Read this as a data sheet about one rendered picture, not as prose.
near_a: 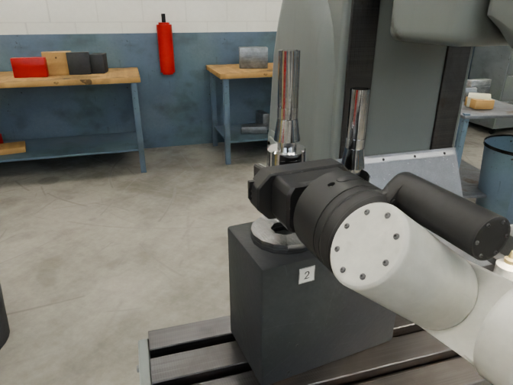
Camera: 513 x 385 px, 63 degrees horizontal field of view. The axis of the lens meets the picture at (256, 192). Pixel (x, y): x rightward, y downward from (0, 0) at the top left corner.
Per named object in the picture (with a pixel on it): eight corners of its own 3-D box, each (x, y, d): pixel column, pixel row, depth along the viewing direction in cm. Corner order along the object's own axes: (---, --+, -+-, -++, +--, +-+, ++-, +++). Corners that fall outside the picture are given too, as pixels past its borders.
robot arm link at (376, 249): (356, 282, 42) (440, 363, 32) (279, 240, 36) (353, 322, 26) (424, 189, 40) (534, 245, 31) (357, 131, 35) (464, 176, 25)
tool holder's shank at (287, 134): (285, 153, 48) (288, 51, 44) (268, 147, 50) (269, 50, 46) (305, 148, 50) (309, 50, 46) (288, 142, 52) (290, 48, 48)
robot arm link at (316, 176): (346, 141, 49) (416, 174, 39) (340, 214, 53) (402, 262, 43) (246, 153, 45) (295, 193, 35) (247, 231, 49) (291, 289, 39)
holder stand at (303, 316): (392, 341, 63) (412, 224, 55) (261, 389, 55) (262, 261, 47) (346, 296, 74) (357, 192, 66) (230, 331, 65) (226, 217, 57)
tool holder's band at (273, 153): (285, 164, 48) (285, 156, 47) (259, 154, 51) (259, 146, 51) (314, 156, 50) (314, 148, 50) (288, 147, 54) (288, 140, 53)
